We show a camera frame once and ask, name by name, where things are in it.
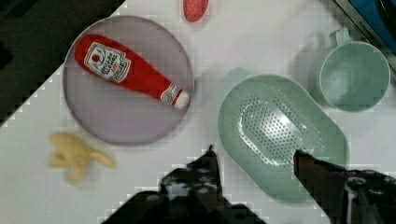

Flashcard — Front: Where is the red strawberry toy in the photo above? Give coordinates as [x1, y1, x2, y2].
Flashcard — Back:
[183, 0, 209, 22]

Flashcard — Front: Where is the green plastic cup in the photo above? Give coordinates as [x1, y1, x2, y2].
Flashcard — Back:
[307, 27, 390, 112]

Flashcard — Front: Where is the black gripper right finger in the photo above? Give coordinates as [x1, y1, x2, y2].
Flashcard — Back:
[293, 149, 396, 224]

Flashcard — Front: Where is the yellow banana peel toy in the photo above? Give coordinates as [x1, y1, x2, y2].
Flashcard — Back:
[49, 132, 116, 184]

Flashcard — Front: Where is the red ketchup bottle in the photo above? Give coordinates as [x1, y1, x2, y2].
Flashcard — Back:
[75, 35, 190, 109]

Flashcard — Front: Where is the grey round plate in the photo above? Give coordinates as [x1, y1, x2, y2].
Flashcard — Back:
[63, 16, 194, 146]

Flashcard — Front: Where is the green plastic strainer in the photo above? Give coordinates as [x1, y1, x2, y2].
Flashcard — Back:
[219, 75, 348, 203]

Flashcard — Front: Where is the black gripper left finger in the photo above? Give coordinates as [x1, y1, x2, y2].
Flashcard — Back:
[160, 145, 222, 215]

